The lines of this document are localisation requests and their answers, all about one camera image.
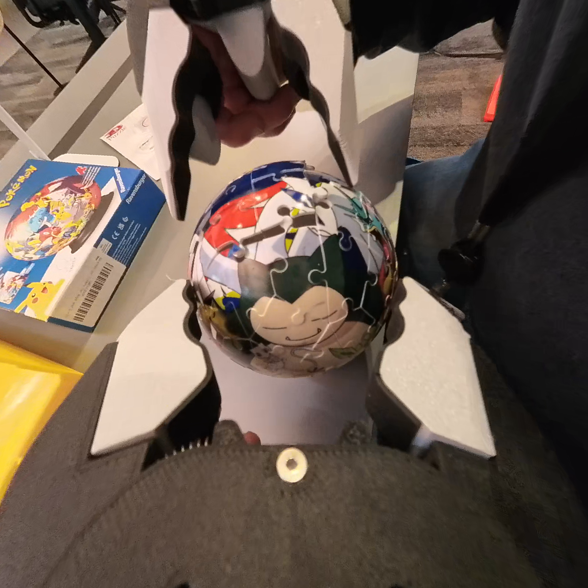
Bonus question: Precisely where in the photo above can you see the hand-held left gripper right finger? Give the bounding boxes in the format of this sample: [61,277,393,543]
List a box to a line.
[367,277,498,460]

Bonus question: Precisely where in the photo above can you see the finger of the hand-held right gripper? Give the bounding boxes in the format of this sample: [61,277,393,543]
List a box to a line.
[269,14,361,189]
[141,8,222,222]

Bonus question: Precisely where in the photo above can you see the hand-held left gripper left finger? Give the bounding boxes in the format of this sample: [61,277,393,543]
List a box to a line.
[89,278,222,456]

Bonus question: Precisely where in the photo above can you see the colourful cartoon puzzle ball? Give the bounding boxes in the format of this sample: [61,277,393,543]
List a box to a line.
[190,160,399,380]

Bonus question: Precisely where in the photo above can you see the blue puzzle box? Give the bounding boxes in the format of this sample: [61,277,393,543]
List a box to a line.
[0,154,167,330]

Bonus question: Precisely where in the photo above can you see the person's right hand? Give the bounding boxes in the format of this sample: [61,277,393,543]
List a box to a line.
[192,25,301,149]

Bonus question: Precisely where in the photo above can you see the white paper leaflet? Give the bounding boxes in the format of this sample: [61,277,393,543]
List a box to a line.
[100,103,162,181]

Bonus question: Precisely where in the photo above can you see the black round knob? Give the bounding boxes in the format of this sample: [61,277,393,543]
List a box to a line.
[438,220,492,288]

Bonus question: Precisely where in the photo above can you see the yellow plastic bin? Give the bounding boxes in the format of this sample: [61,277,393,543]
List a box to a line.
[0,340,84,503]

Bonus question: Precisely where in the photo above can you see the black chair base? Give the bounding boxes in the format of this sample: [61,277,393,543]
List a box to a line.
[17,0,126,47]

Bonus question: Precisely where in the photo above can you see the person's blue jeans leg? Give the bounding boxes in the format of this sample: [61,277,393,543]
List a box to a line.
[397,138,490,299]

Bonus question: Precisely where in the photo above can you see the orange object on carpet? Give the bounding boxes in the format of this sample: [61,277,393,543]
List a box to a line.
[482,73,504,123]

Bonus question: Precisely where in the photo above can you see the person in dark clothes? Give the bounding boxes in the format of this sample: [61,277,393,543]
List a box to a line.
[469,0,588,460]

